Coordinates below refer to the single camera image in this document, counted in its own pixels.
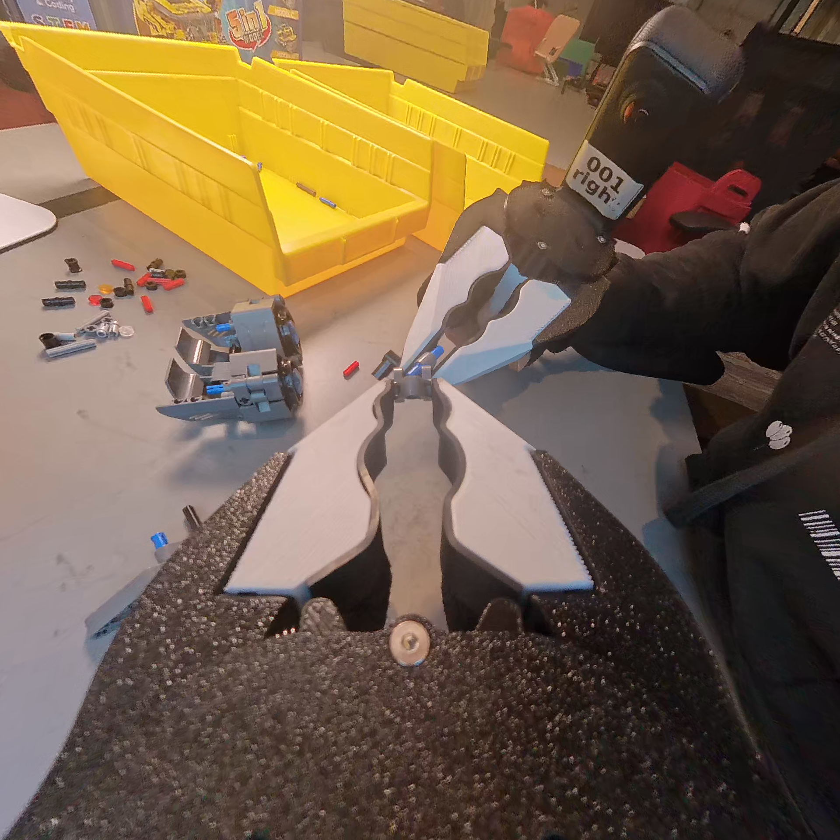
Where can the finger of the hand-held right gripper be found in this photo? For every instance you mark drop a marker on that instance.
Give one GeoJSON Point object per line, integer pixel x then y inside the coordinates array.
{"type": "Point", "coordinates": [453, 289]}
{"type": "Point", "coordinates": [518, 315]}

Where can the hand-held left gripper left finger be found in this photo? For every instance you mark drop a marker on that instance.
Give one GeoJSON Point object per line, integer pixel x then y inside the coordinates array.
{"type": "Point", "coordinates": [308, 518]}

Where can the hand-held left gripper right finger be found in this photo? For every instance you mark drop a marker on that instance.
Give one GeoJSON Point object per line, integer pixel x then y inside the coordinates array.
{"type": "Point", "coordinates": [518, 518]}

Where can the black connector with blue pins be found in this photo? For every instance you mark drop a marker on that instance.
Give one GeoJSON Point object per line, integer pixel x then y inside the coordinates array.
{"type": "Point", "coordinates": [387, 365]}

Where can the grey angular connector piece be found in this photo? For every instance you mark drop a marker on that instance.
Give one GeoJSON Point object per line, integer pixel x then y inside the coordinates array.
{"type": "Point", "coordinates": [413, 387]}

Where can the person's right forearm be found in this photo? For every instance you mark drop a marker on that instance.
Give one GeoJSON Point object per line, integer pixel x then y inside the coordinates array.
{"type": "Point", "coordinates": [689, 295]}

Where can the grey desk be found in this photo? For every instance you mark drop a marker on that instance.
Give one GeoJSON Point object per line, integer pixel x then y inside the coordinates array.
{"type": "Point", "coordinates": [131, 492]}

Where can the red chair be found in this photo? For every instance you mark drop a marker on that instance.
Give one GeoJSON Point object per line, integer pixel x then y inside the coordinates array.
{"type": "Point", "coordinates": [695, 190]}

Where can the grey beam with black axle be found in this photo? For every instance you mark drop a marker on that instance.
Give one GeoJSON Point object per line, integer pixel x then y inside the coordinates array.
{"type": "Point", "coordinates": [163, 556]}

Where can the small beige chair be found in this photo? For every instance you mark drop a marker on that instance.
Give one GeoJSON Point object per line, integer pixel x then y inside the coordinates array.
{"type": "Point", "coordinates": [558, 39]}

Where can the grey twin engine toy assembly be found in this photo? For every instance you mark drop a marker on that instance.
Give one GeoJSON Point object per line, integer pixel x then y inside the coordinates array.
{"type": "Point", "coordinates": [256, 321]}

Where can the large yellow storage bin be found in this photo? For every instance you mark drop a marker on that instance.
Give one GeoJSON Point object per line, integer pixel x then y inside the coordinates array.
{"type": "Point", "coordinates": [164, 164]}

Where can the scattered small building pieces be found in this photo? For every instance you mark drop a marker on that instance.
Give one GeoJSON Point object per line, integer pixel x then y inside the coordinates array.
{"type": "Point", "coordinates": [122, 264]}

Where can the toy kit box with badge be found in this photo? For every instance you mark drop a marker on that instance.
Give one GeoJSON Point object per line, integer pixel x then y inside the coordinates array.
{"type": "Point", "coordinates": [177, 19]}

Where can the white rounded board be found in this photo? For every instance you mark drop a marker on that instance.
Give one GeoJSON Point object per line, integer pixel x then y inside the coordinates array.
{"type": "Point", "coordinates": [23, 223]}

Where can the blue toy kit box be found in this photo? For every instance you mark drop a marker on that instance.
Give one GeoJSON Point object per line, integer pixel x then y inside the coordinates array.
{"type": "Point", "coordinates": [59, 13]}

